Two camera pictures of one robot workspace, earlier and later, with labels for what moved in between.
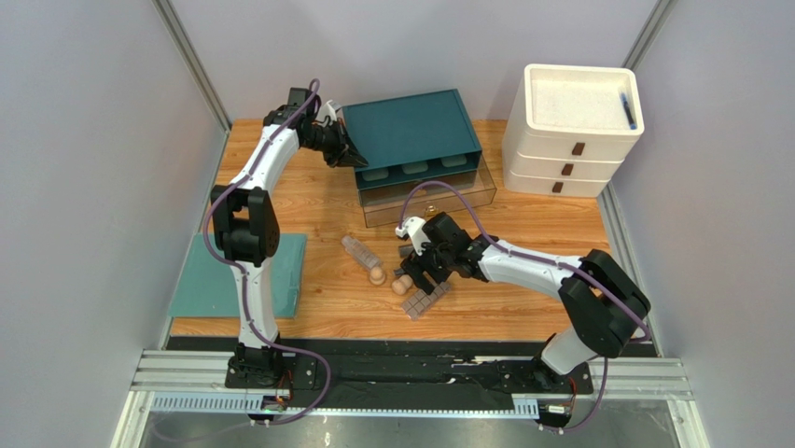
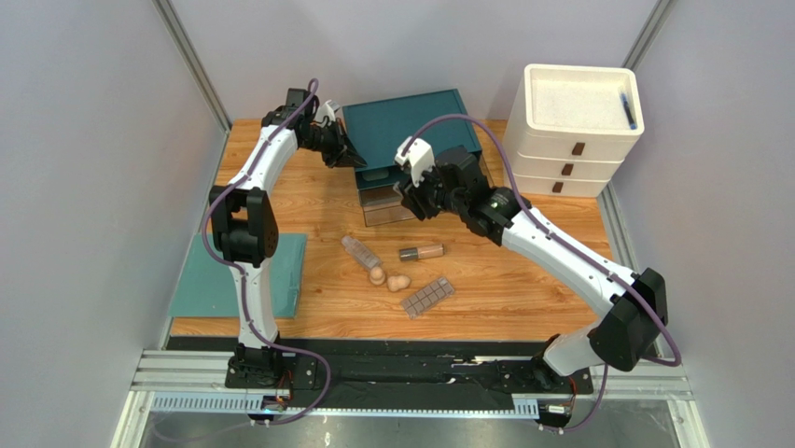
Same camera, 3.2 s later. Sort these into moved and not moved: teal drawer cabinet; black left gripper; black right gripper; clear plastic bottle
Moved: black right gripper
Not moved: teal drawer cabinet; clear plastic bottle; black left gripper
